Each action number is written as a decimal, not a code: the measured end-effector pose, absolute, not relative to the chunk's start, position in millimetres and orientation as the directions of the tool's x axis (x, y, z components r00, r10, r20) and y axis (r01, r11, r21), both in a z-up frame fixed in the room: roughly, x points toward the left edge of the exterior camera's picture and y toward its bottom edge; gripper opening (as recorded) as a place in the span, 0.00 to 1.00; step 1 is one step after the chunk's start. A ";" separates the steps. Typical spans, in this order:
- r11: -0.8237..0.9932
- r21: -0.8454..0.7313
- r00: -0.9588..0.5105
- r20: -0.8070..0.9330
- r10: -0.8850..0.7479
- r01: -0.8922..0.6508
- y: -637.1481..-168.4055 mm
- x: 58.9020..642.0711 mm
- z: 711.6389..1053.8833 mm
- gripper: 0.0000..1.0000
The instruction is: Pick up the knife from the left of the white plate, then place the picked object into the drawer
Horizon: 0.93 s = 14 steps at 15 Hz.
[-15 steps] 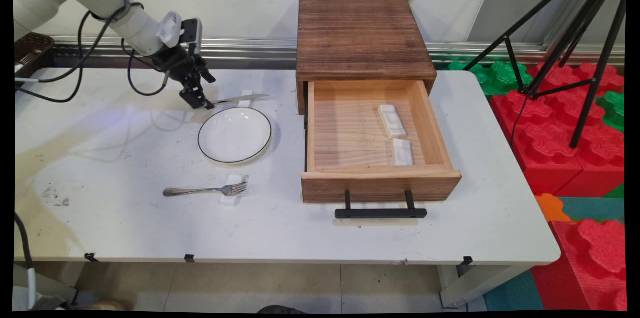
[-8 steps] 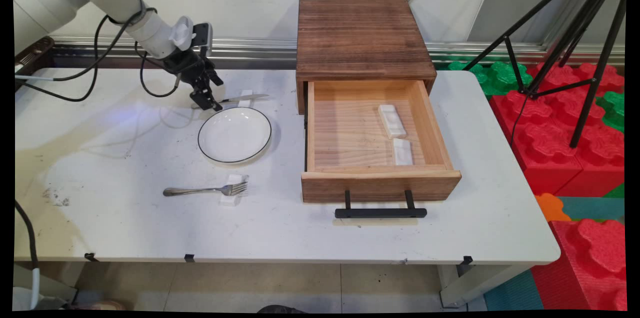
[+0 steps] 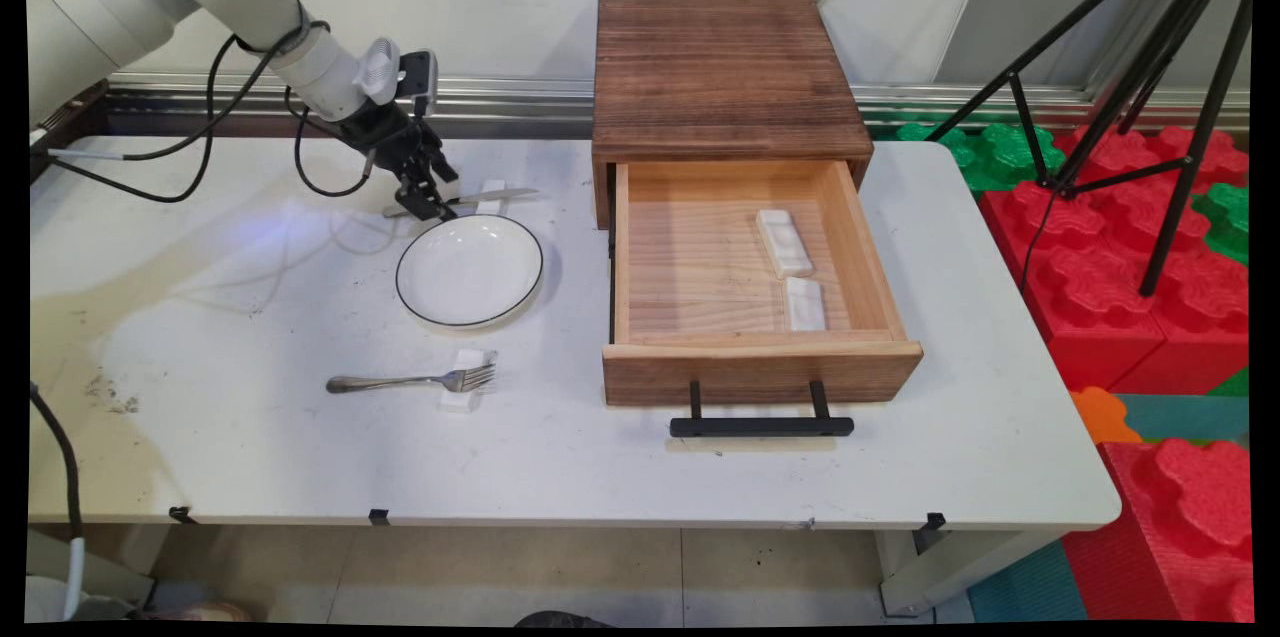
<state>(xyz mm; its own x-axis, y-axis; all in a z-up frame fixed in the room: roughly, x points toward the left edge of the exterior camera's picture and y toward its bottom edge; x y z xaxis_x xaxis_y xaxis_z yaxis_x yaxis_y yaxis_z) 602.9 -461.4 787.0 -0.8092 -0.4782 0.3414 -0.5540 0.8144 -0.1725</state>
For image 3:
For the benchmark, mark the orange foam piece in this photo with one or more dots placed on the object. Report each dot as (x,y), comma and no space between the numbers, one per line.
(1100,415)

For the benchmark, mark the white ceramic cutlery rest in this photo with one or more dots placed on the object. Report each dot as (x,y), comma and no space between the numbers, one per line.
(785,242)
(492,185)
(805,305)
(460,402)

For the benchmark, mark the teal foam mat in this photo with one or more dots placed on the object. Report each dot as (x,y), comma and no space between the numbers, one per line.
(1190,417)

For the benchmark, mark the black table edge clip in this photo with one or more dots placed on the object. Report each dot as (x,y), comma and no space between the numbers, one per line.
(378,517)
(934,521)
(182,515)

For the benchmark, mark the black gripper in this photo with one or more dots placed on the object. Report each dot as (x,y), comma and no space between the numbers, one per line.
(390,132)

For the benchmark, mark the black camera tripod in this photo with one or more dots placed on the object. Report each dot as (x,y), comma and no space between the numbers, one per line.
(1065,182)

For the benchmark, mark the aluminium wall rail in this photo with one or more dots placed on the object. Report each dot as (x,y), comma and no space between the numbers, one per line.
(520,97)

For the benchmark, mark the green foam block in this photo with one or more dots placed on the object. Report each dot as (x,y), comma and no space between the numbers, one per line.
(1228,217)
(990,152)

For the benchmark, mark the dark brown wooden cabinet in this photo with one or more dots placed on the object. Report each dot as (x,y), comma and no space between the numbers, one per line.
(720,77)

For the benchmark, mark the silver steel fork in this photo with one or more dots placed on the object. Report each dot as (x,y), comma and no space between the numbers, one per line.
(380,382)

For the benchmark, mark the white table leg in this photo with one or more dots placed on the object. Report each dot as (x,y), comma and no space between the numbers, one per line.
(950,567)

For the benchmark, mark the white plate with black rim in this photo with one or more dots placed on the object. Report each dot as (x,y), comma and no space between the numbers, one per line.
(470,272)

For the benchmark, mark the large red foam block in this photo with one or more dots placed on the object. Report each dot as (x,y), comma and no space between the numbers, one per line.
(1100,287)

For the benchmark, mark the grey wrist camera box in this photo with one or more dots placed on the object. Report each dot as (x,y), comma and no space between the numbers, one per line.
(420,77)

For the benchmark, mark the silver steel table knife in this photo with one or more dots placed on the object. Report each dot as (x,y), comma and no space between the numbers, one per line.
(500,196)

